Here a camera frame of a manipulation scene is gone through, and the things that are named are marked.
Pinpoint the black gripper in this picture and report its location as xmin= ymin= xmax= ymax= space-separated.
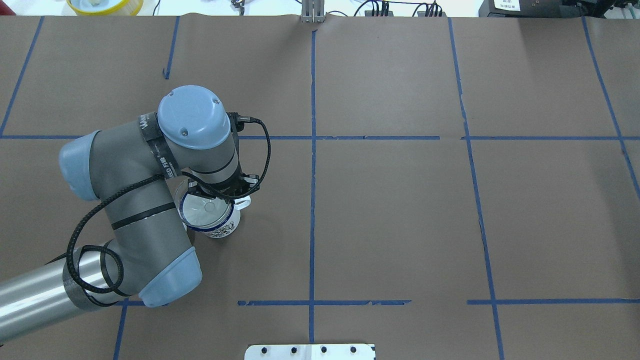
xmin=187 ymin=173 xmax=261 ymax=202

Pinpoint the clear glass funnel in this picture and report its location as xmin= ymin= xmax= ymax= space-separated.
xmin=173 ymin=180 xmax=234 ymax=232

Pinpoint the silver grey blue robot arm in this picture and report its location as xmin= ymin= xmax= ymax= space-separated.
xmin=0 ymin=85 xmax=268 ymax=343

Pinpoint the white enamel mug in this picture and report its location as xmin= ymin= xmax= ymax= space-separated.
xmin=185 ymin=196 xmax=252 ymax=239

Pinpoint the brown paper table cover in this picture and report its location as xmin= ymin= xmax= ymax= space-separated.
xmin=1 ymin=13 xmax=639 ymax=360

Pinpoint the far orange black connector box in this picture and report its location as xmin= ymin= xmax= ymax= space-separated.
xmin=358 ymin=0 xmax=393 ymax=18

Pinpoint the orange black connector box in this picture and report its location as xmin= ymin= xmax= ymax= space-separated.
xmin=413 ymin=1 xmax=446 ymax=18
xmin=358 ymin=0 xmax=393 ymax=18

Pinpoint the yellow white tape roll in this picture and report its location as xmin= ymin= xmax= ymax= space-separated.
xmin=66 ymin=0 xmax=144 ymax=16

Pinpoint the near orange black connector box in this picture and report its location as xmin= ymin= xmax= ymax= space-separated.
xmin=413 ymin=1 xmax=446 ymax=18

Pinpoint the black computer box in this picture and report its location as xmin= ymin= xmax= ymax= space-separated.
xmin=477 ymin=0 xmax=563 ymax=19

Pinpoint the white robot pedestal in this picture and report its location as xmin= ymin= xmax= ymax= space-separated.
xmin=244 ymin=343 xmax=377 ymax=360

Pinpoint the aluminium frame post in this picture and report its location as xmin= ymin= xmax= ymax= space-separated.
xmin=298 ymin=0 xmax=326 ymax=23

